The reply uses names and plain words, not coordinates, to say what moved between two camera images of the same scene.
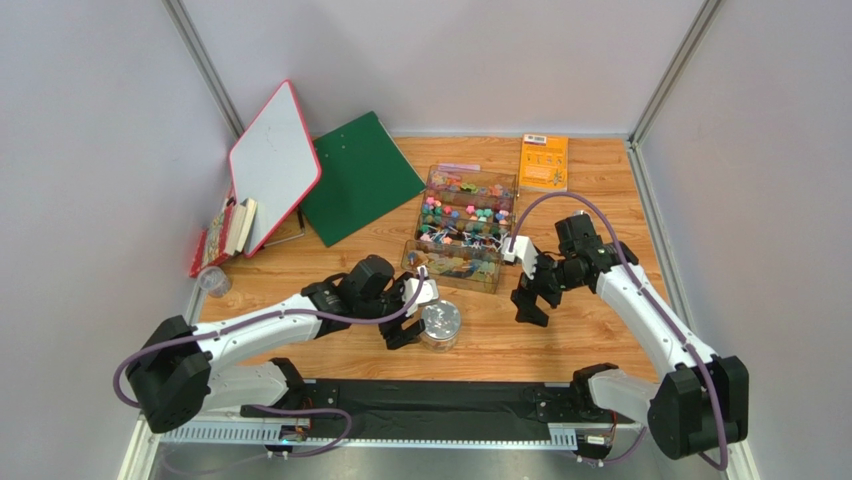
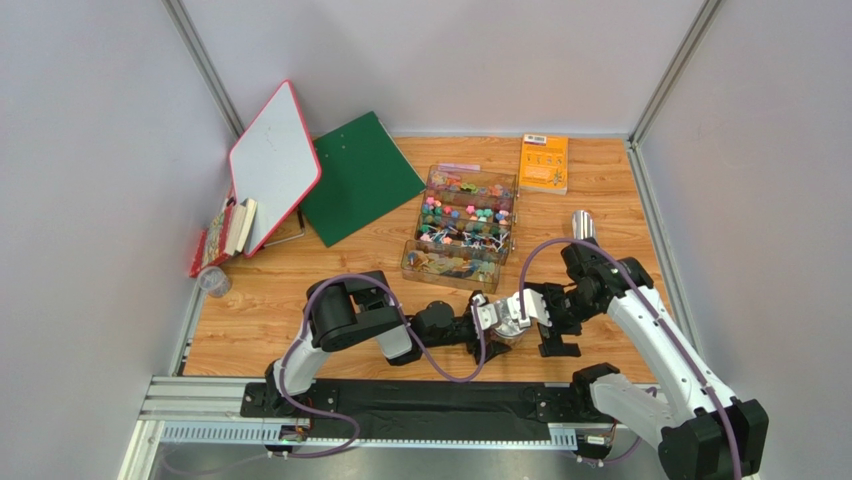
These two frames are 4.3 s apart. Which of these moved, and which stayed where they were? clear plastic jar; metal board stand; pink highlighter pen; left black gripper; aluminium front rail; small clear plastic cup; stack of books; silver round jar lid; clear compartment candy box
Moved: left black gripper; silver round jar lid; clear plastic jar
Stayed: metal board stand; clear compartment candy box; stack of books; aluminium front rail; pink highlighter pen; small clear plastic cup
